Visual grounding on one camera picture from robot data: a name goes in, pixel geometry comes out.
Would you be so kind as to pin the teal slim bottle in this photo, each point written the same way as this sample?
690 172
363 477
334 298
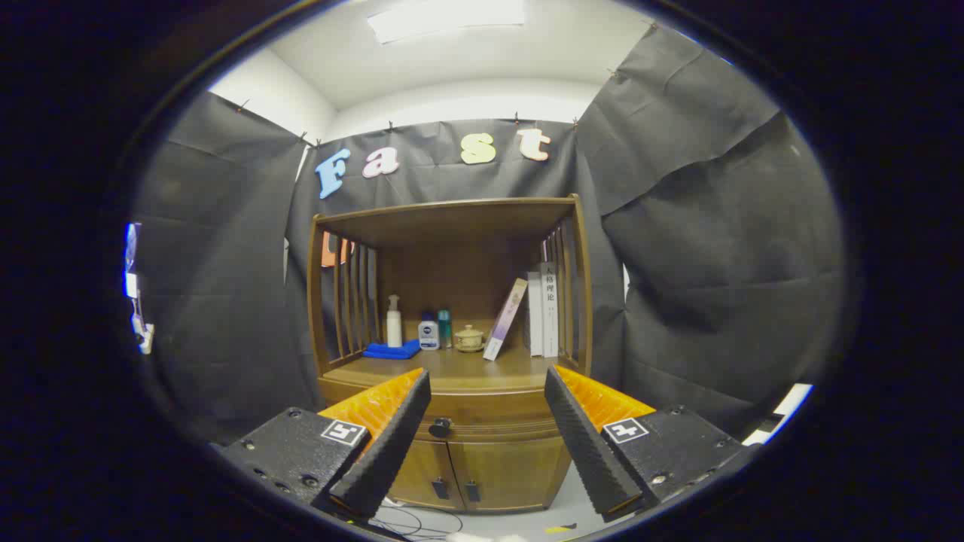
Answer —
445 327

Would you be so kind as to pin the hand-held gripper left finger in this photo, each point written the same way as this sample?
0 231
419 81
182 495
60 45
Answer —
388 452

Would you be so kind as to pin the wooden countertop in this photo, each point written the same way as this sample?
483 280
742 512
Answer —
467 369

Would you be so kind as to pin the white bottle with blue cap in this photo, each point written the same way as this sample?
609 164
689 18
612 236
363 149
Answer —
428 335

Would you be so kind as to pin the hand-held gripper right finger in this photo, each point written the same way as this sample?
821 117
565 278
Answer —
591 452

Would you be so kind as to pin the purple and white book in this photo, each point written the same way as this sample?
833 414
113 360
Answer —
506 320

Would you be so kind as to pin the blue folded cloth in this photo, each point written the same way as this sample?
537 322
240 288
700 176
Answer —
392 351

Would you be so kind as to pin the beige lidded tea cup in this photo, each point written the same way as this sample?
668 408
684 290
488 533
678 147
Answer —
469 340

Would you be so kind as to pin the white pump bottle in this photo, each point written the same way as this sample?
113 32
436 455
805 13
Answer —
394 331

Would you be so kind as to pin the white book with black lettering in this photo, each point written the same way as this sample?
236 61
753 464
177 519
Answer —
549 316

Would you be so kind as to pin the wooden drawer with black knob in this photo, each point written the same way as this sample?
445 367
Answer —
489 414

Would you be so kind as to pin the white stand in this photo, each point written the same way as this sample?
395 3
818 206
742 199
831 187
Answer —
134 286

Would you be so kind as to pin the wooden cabinet with slatted sides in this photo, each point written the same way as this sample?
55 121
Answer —
452 226

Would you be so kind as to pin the yellow floor tape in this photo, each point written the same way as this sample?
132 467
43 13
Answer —
561 528

